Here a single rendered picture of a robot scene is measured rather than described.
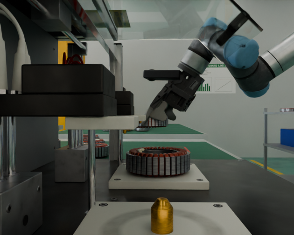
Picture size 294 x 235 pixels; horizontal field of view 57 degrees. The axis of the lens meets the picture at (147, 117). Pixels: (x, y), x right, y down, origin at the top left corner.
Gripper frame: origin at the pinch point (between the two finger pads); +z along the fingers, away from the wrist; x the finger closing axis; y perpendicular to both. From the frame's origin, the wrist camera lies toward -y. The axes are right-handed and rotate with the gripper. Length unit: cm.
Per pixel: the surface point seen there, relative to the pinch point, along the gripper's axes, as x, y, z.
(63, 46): 234, -225, 34
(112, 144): -19.7, 0.8, 5.2
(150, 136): 92, -19, 27
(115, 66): -18.9, -9.3, -10.8
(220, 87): 491, -49, -37
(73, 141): -39.8, 1.8, 1.3
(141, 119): -36.6, 8.9, -7.8
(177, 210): -51, 22, -5
